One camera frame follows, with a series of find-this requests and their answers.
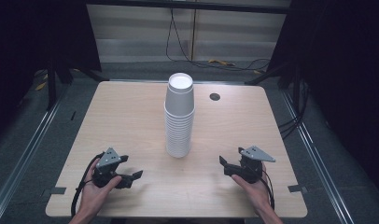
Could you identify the black tape strip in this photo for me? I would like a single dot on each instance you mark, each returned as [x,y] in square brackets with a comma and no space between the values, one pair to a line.
[58,190]
[297,188]

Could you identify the black curtain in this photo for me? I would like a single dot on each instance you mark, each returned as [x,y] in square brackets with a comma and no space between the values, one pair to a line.
[38,37]
[343,62]

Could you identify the black metal stand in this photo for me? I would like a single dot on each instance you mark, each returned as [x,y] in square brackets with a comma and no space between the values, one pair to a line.
[268,74]
[51,87]

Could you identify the person's right hand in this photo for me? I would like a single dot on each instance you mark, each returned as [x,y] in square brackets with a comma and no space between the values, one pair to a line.
[257,193]

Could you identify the dark round table grommet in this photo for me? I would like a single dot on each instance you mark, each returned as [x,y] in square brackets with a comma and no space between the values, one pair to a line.
[214,96]

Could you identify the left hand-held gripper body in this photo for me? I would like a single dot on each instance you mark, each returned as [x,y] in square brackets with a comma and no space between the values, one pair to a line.
[108,161]

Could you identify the metal floor rail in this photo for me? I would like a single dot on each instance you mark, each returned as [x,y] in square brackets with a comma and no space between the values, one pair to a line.
[315,152]
[25,152]

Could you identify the black overhead beam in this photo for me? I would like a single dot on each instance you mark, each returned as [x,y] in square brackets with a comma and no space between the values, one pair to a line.
[190,5]

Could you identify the yellow tape scrap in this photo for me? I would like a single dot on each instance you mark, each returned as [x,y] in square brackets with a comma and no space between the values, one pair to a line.
[221,62]
[40,86]

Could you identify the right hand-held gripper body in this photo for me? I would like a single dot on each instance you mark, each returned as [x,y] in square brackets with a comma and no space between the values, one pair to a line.
[253,169]

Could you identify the stack of white paper cups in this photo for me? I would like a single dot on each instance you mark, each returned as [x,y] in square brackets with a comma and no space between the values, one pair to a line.
[179,124]

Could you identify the person's left hand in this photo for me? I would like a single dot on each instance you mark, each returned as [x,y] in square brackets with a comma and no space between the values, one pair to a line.
[92,196]

